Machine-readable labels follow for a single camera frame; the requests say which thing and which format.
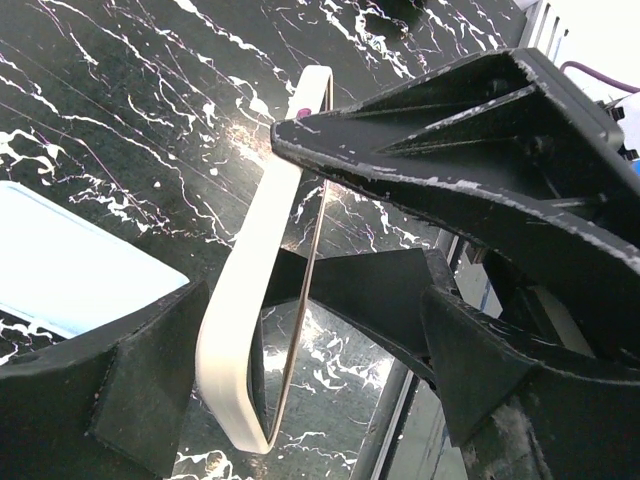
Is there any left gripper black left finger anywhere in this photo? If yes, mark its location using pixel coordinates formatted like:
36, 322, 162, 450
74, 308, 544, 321
1, 281, 209, 479

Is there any phone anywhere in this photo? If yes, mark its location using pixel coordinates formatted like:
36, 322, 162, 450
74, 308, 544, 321
1, 181, 189, 338
194, 64, 335, 455

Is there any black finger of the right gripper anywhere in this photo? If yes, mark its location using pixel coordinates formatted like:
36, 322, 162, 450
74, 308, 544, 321
270, 48, 639, 280
264, 247, 441, 386

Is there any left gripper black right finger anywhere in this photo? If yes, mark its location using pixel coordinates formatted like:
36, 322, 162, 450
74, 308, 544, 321
423, 287, 639, 479

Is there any aluminium front rail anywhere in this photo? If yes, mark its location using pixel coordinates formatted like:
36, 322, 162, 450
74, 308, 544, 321
516, 0, 569, 62

